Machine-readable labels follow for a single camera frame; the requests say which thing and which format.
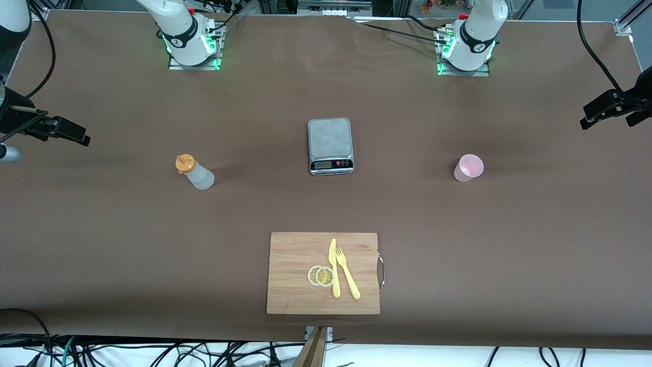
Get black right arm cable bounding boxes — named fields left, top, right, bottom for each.
left=25, top=0, right=57, bottom=100

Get teal cable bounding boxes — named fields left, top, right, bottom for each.
left=60, top=336, right=77, bottom=367

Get wooden post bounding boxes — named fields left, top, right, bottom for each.
left=293, top=326, right=329, bottom=367

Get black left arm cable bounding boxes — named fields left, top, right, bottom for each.
left=577, top=0, right=625, bottom=97

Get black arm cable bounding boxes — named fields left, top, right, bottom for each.
left=577, top=0, right=625, bottom=97
left=25, top=0, right=57, bottom=100

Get yellow plastic fork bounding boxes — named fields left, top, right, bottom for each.
left=335, top=247, right=361, bottom=300

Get brown table cover sheet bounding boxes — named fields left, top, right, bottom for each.
left=0, top=9, right=652, bottom=351

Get orange background object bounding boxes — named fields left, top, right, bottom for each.
left=419, top=0, right=461, bottom=14

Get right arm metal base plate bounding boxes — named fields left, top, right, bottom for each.
left=168, top=23, right=224, bottom=71

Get silver digital kitchen scale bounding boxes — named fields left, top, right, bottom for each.
left=307, top=118, right=355, bottom=176

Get aluminium frame profile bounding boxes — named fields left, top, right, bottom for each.
left=28, top=0, right=51, bottom=22
left=614, top=0, right=652, bottom=36

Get clear sauce bottle orange cap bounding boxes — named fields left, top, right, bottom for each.
left=175, top=153, right=215, bottom=191

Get yellow plastic knife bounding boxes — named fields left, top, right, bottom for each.
left=328, top=238, right=341, bottom=299

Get pink plastic cup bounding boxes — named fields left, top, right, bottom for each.
left=453, top=154, right=484, bottom=182

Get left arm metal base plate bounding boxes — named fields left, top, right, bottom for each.
left=436, top=25, right=491, bottom=77

